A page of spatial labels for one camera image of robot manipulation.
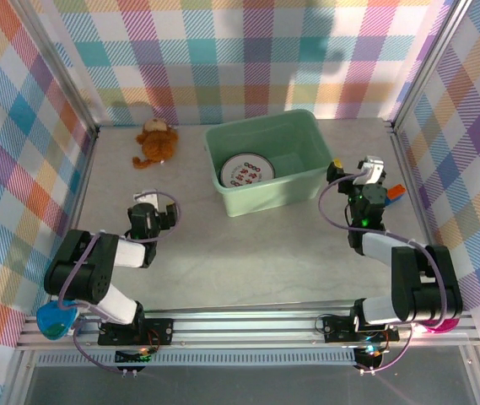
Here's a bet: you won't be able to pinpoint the green plastic bin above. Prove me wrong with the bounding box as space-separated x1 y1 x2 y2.
203 108 334 219

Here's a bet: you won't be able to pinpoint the white plate red characters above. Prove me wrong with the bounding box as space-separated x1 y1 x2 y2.
218 151 275 190

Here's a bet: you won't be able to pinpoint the orange and blue block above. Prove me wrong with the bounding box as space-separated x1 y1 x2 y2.
385 184 406 208

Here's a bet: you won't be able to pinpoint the brown plush monkey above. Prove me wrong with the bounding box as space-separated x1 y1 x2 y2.
132 117 181 170

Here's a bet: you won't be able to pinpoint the blue translucent dome button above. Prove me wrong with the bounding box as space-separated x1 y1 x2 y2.
35 298 81 340

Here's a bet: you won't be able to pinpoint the pink translucent dome button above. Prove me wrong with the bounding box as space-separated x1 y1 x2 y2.
421 319 461 337

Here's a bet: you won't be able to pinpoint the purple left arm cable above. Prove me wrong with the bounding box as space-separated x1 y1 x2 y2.
56 191 181 375

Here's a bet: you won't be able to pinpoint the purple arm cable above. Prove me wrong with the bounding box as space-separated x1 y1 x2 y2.
318 170 450 375
56 191 181 375

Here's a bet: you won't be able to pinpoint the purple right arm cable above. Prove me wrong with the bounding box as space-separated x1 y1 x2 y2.
318 170 450 375

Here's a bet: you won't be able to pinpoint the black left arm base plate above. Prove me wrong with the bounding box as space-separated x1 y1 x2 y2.
97 316 176 348

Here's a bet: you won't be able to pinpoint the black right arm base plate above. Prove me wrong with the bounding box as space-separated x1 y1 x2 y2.
321 315 401 343

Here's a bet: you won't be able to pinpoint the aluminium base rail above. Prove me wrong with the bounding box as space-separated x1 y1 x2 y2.
15 301 480 351

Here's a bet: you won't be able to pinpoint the grey slotted cable duct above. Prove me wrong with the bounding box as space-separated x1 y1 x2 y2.
35 353 361 369

